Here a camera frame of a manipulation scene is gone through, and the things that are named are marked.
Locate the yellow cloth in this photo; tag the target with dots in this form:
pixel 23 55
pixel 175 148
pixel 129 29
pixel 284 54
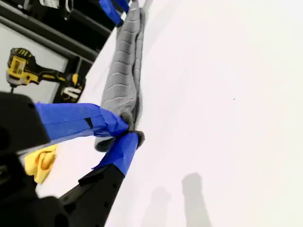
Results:
pixel 41 163

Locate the grey striped towel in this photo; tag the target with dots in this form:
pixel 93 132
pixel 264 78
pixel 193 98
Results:
pixel 123 71

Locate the black metal shelving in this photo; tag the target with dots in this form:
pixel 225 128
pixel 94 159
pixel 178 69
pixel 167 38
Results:
pixel 82 23

